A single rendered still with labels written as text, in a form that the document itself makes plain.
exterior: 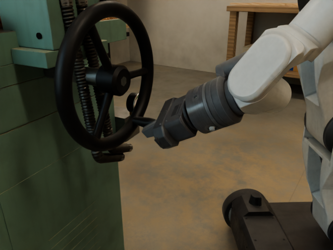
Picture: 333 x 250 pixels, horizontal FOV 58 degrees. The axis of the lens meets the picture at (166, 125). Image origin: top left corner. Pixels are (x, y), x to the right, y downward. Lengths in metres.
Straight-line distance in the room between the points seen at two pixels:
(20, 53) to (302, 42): 0.49
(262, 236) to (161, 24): 3.63
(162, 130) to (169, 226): 0.93
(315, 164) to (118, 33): 0.74
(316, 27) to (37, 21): 0.47
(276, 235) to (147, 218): 0.60
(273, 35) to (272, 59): 0.04
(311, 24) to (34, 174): 0.62
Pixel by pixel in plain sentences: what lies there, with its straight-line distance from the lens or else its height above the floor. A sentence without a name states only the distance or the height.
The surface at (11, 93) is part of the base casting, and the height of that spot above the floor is 0.78.
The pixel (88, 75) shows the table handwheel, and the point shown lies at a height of 0.82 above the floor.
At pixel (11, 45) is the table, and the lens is 0.67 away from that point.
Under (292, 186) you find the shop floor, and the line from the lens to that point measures 1.82.
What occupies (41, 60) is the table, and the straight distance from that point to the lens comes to 0.61.
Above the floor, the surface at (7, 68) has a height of 0.83.
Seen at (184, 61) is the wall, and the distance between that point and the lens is 4.28.
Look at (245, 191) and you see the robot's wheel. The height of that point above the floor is 0.20.
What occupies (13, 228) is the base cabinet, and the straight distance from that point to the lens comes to 0.78.
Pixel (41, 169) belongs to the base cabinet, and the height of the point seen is 0.59.
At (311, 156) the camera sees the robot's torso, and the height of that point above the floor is 0.49.
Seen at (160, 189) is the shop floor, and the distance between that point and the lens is 1.67.
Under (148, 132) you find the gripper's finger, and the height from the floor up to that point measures 0.70.
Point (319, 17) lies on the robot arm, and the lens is 0.50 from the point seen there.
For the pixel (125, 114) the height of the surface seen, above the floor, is 0.62.
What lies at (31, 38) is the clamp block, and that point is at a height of 0.89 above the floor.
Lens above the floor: 0.97
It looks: 24 degrees down
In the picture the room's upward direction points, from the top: straight up
